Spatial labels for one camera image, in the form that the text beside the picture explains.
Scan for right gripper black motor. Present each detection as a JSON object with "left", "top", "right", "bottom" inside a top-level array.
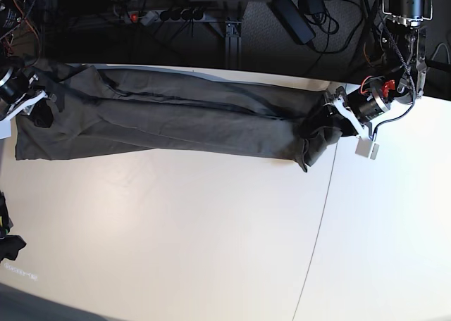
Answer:
[{"left": 1, "top": 67, "right": 54, "bottom": 128}]

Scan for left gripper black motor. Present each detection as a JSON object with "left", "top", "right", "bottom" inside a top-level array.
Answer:
[{"left": 306, "top": 81, "right": 396, "bottom": 140}]

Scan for grey-green T-shirt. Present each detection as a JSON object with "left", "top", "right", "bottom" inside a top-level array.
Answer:
[{"left": 15, "top": 60, "right": 342, "bottom": 170}]

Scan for robot arm with right gripper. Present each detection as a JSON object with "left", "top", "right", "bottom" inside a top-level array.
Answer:
[{"left": 1, "top": 0, "right": 42, "bottom": 68}]

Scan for robot arm with left gripper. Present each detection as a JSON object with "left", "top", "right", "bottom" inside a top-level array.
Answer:
[{"left": 371, "top": 0, "right": 433, "bottom": 104}]

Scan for black tripod stand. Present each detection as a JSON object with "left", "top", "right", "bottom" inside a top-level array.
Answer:
[{"left": 426, "top": 59, "right": 451, "bottom": 73}]

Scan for black power adapter brick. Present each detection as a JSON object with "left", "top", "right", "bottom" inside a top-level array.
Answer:
[{"left": 269, "top": 0, "right": 316, "bottom": 45}]

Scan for black clothes pile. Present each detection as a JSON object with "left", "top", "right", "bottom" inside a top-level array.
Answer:
[{"left": 0, "top": 192, "right": 27, "bottom": 262}]

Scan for grey power strip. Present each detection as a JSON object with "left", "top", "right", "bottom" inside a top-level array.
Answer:
[{"left": 113, "top": 6, "right": 217, "bottom": 26}]

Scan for white label sticker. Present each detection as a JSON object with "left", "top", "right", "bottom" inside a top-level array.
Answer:
[{"left": 3, "top": 263, "right": 38, "bottom": 282}]

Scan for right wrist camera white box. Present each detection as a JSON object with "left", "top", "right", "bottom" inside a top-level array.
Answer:
[{"left": 0, "top": 120, "right": 11, "bottom": 140}]

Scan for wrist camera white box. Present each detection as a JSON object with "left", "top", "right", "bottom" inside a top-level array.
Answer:
[
  {"left": 355, "top": 137, "right": 379, "bottom": 160},
  {"left": 0, "top": 120, "right": 11, "bottom": 140}
]

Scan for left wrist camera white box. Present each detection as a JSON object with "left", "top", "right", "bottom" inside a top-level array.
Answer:
[{"left": 355, "top": 137, "right": 379, "bottom": 160}]

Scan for white cable on floor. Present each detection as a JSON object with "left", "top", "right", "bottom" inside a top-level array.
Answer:
[{"left": 431, "top": 42, "right": 451, "bottom": 63}]

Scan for aluminium frame post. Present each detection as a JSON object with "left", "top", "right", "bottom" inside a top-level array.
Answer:
[{"left": 223, "top": 1, "right": 243, "bottom": 70}]

